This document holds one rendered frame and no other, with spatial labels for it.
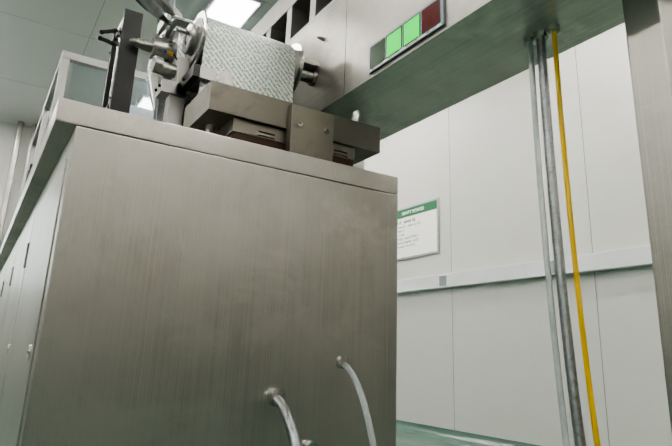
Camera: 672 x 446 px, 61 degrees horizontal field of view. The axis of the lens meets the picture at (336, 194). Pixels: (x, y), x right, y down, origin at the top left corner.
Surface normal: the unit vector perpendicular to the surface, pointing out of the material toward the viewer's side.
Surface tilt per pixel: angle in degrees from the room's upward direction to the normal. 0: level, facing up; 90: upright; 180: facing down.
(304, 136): 90
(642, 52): 90
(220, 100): 90
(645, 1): 90
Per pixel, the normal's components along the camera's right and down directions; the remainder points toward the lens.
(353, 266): 0.53, -0.21
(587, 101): -0.84, -0.18
